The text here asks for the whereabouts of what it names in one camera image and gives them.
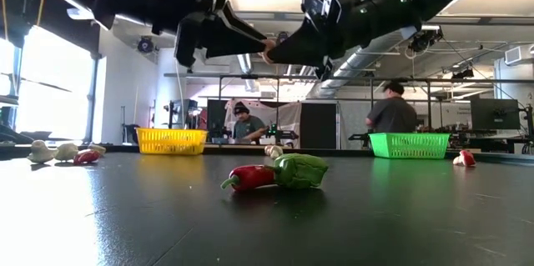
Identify yellow plastic basket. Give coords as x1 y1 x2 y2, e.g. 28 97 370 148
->
136 127 209 156

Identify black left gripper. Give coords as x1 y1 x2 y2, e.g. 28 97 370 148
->
174 0 269 70

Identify black table mat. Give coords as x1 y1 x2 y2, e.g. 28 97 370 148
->
0 144 534 266

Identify white toy garlic bulb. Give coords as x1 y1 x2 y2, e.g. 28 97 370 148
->
27 139 56 164

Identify black background monitor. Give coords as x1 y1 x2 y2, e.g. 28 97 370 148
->
470 98 521 131

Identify silver ceiling duct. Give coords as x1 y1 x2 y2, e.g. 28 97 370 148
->
310 28 418 100

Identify pale green white mushroom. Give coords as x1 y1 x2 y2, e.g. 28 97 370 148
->
53 143 80 163

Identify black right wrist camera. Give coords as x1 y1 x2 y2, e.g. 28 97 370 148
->
300 0 355 36

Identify black chair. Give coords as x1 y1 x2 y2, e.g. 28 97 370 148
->
122 123 142 145

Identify white hanging cloth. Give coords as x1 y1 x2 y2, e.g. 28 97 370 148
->
224 98 302 142

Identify black metal rig frame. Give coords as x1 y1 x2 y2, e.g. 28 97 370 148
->
164 73 534 150

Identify black upright panel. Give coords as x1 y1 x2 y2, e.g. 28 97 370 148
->
300 102 337 150

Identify red toy chili pepper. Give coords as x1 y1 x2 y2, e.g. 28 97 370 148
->
73 149 101 166
219 164 277 193

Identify black ceiling spotlight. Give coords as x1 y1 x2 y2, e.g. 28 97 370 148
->
408 26 444 53

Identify green plastic basket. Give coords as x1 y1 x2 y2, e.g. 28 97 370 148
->
368 132 451 160

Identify bright window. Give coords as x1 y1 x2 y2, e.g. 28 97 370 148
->
0 26 96 142

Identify white wall vent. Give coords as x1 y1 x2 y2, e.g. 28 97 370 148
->
503 45 523 66

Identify person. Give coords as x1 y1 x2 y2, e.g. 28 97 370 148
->
230 101 269 142
365 81 418 134

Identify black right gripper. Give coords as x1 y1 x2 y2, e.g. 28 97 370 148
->
265 0 423 83

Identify black round ceiling device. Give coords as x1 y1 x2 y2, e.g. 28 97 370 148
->
137 36 154 54

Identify red toy vegetables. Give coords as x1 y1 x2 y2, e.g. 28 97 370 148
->
452 149 476 168

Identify green toy bell pepper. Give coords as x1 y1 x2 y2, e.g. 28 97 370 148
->
266 153 330 190

